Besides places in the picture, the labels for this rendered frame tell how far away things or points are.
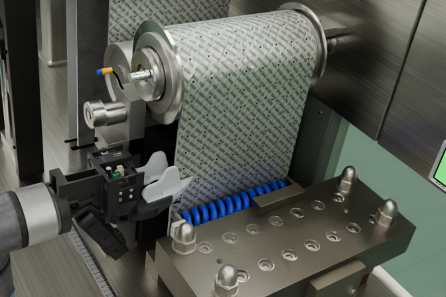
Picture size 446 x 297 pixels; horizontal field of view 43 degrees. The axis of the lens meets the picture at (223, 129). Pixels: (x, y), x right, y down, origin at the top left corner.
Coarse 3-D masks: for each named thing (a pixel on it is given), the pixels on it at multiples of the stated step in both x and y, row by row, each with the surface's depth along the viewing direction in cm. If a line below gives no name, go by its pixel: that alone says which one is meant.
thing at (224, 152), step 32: (288, 96) 89; (192, 128) 81; (224, 128) 85; (256, 128) 89; (288, 128) 93; (192, 160) 85; (224, 160) 89; (256, 160) 93; (288, 160) 98; (192, 192) 89; (224, 192) 93
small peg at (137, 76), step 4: (132, 72) 76; (136, 72) 76; (140, 72) 76; (144, 72) 76; (148, 72) 77; (128, 76) 76; (132, 76) 75; (136, 76) 76; (140, 76) 76; (144, 76) 76; (148, 76) 77; (132, 80) 76; (136, 80) 76; (140, 80) 76; (144, 80) 77
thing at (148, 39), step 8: (152, 32) 78; (312, 32) 88; (144, 40) 80; (152, 40) 78; (160, 40) 76; (136, 48) 83; (160, 48) 76; (160, 56) 77; (168, 56) 75; (168, 64) 75; (168, 72) 76; (168, 80) 76; (168, 88) 77; (168, 96) 77; (152, 104) 82; (160, 104) 80; (168, 104) 78; (160, 112) 80
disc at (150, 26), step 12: (144, 24) 80; (156, 24) 77; (168, 36) 75; (168, 48) 75; (180, 60) 74; (180, 72) 74; (180, 84) 75; (180, 96) 75; (180, 108) 76; (156, 120) 83; (168, 120) 80
